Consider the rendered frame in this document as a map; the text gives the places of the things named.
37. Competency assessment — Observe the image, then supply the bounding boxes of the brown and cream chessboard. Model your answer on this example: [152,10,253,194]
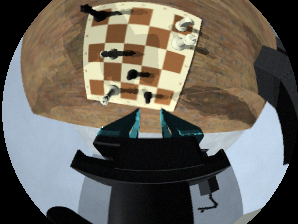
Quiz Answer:
[83,2,202,111]

